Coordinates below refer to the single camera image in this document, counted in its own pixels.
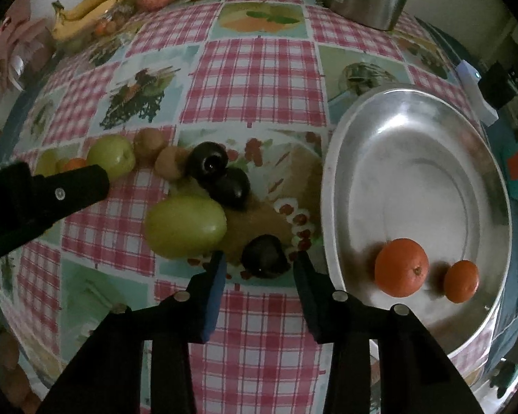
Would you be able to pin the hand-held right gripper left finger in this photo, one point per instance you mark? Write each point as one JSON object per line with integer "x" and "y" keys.
{"x": 215, "y": 299}

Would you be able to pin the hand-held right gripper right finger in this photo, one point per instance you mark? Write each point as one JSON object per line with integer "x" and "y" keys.
{"x": 311, "y": 304}

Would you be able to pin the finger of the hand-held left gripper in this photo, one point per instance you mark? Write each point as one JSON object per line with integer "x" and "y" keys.
{"x": 75, "y": 189}

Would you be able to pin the small orange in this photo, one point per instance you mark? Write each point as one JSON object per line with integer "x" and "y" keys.
{"x": 72, "y": 164}
{"x": 461, "y": 282}

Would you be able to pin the green apple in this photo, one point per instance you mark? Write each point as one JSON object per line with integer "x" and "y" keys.
{"x": 111, "y": 156}

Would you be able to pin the dark plum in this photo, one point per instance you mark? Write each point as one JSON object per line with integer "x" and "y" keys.
{"x": 232, "y": 189}
{"x": 207, "y": 159}
{"x": 264, "y": 256}

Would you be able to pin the green mango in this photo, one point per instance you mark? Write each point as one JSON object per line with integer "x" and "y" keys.
{"x": 183, "y": 226}

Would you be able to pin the round metal bowl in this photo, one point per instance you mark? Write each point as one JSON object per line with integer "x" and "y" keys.
{"x": 414, "y": 172}

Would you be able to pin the yellow-green fruit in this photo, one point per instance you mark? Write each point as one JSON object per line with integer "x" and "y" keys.
{"x": 46, "y": 163}

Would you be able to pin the brown kiwi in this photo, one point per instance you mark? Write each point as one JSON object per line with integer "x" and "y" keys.
{"x": 169, "y": 164}
{"x": 148, "y": 143}

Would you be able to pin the large orange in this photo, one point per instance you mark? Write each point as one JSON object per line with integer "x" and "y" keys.
{"x": 400, "y": 267}

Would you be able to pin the clear plastic bag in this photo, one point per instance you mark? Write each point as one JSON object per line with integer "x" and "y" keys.
{"x": 105, "y": 23}

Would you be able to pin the yellow banana bunch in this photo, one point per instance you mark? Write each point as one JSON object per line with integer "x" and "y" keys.
{"x": 90, "y": 2}

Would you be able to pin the pink checked printed tablecloth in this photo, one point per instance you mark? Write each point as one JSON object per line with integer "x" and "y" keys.
{"x": 259, "y": 73}

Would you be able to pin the white plastic device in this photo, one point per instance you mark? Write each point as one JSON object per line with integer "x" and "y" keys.
{"x": 472, "y": 82}

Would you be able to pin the black device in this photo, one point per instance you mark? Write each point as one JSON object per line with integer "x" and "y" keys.
{"x": 498, "y": 84}

